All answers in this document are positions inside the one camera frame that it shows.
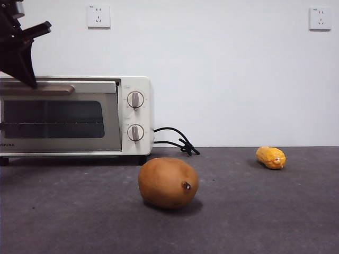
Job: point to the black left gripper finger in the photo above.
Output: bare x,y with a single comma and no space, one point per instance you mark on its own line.
18,61

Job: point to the white glass oven door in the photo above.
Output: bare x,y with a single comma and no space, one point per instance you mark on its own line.
112,119

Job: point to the brown potato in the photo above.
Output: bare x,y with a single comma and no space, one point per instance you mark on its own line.
164,182

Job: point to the white oven knob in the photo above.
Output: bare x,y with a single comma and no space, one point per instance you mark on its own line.
135,100
135,132

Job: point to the white toaster oven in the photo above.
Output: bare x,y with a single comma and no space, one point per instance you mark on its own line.
136,148

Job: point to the yellow corn cob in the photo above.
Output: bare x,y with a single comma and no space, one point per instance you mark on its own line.
267,156

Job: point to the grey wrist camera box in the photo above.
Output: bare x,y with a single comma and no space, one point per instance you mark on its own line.
20,8

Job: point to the white wall socket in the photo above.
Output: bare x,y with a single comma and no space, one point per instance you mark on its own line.
98,16
320,18

